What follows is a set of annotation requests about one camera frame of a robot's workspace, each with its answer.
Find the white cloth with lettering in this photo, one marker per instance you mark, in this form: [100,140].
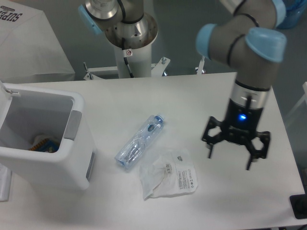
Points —
[29,48]

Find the clear plastic water bottle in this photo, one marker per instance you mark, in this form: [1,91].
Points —
[140,141]

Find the white push-lid trash can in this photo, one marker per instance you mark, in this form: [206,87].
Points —
[26,112]

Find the white frame at right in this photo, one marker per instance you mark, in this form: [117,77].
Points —
[293,114]

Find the blue water jug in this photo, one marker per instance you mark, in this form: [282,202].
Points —
[294,11]

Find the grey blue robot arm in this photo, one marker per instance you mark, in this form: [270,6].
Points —
[248,43]

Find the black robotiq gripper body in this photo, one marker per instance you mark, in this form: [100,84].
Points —
[239,121]

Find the black device at edge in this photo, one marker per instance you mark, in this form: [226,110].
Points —
[299,206]

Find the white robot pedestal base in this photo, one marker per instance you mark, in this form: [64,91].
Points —
[132,44]

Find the clear plastic packaging bag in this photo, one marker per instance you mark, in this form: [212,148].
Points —
[167,173]

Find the trash inside can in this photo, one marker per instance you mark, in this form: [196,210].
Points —
[45,143]

